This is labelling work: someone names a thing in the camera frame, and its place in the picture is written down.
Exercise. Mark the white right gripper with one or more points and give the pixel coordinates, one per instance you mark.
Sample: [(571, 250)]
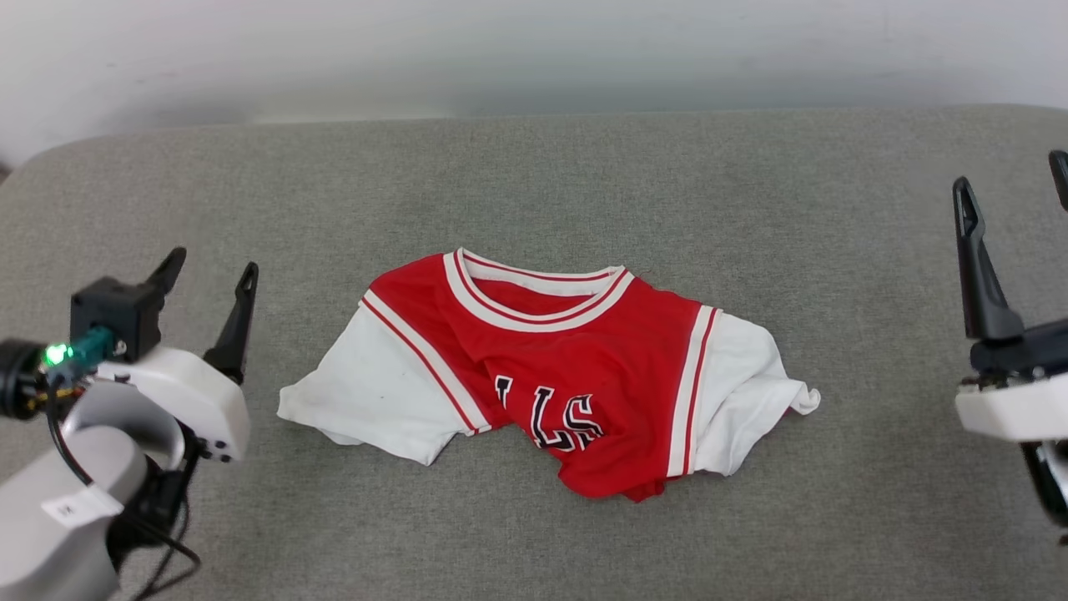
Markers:
[(1018, 409)]

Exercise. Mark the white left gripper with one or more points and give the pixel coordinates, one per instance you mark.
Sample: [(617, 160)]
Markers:
[(196, 401)]

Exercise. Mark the red and white basketball jersey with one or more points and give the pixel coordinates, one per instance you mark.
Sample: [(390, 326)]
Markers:
[(584, 351)]

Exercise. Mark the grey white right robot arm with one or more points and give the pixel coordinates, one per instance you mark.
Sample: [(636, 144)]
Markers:
[(1051, 492)]

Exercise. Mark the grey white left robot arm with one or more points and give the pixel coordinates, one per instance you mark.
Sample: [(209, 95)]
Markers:
[(50, 534)]

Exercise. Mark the grey fabric sofa seat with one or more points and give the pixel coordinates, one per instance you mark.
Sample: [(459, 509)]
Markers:
[(534, 184)]

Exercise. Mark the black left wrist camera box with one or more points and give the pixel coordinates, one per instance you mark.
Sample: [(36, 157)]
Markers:
[(117, 313)]

